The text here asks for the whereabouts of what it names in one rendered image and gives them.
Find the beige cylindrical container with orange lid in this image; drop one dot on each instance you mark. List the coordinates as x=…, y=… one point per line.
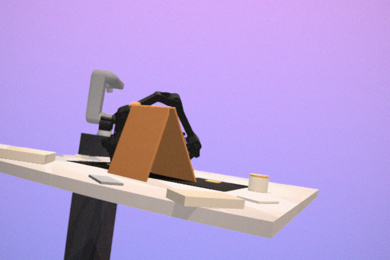
x=258, y=183

